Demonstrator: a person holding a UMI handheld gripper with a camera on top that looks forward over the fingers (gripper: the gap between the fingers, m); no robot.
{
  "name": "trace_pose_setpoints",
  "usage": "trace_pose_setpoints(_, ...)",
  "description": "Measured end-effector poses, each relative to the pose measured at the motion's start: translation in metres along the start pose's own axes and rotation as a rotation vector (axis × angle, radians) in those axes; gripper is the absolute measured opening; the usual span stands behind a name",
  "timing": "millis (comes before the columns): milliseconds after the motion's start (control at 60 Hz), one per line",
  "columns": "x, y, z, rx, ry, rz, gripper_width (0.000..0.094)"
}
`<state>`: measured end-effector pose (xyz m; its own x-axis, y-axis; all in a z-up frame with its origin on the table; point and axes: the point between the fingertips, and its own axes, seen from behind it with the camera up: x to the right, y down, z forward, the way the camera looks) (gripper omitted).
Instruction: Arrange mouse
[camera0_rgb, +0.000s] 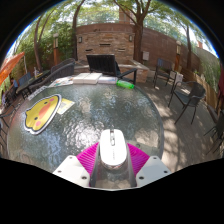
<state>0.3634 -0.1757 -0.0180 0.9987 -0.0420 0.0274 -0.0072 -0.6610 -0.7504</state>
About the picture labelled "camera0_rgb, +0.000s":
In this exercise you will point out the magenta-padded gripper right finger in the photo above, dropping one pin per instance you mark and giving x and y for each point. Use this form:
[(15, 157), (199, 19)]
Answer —
[(151, 170)]

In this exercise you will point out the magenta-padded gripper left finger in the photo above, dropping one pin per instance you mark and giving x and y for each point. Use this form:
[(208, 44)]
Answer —
[(71, 170)]

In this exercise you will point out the white computer mouse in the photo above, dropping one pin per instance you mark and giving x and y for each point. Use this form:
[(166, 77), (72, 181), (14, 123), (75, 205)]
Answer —
[(113, 150)]

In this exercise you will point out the yellow duck-shaped mouse pad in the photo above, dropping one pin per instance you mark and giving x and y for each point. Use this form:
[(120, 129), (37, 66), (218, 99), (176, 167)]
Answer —
[(41, 115)]

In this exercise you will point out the yellow printed card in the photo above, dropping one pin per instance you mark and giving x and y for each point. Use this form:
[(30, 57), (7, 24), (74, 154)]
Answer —
[(65, 105)]

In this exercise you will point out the black metal patio chair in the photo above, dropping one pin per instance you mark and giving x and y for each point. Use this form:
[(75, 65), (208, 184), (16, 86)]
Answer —
[(186, 98), (218, 128), (163, 68), (4, 130)]

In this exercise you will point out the white licence plate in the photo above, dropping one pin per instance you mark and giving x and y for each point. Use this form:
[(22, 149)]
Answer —
[(37, 93)]

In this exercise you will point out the green bottle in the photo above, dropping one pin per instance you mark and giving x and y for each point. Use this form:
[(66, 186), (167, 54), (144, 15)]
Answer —
[(125, 84)]

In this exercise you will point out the open white book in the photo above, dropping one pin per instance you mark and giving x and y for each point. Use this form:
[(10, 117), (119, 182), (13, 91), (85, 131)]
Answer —
[(86, 78)]

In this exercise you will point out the dark wicker chair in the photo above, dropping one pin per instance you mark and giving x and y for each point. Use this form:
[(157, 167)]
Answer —
[(63, 62), (56, 75)]

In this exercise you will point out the small white box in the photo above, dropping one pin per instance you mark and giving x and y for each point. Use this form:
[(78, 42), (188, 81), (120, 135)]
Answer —
[(107, 80)]

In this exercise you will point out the round dark patio table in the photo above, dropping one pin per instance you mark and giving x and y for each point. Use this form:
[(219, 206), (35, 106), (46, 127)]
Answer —
[(31, 81)]

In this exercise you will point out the blue chair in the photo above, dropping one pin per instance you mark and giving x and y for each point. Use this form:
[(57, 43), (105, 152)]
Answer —
[(24, 79)]

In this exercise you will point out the black slatted bench chair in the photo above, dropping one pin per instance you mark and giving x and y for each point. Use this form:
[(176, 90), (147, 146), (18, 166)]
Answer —
[(101, 64)]

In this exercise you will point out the orange umbrella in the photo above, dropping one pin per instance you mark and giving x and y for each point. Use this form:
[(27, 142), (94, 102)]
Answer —
[(10, 65)]

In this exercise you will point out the grey wall utility box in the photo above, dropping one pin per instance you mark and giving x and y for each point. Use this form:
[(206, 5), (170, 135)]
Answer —
[(145, 55)]

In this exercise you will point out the wooden lamp post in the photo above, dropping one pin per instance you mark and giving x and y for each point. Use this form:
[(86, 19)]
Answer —
[(178, 55), (56, 50)]

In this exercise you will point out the wall lantern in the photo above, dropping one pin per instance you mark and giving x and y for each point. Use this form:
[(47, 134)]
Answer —
[(80, 39), (130, 38)]

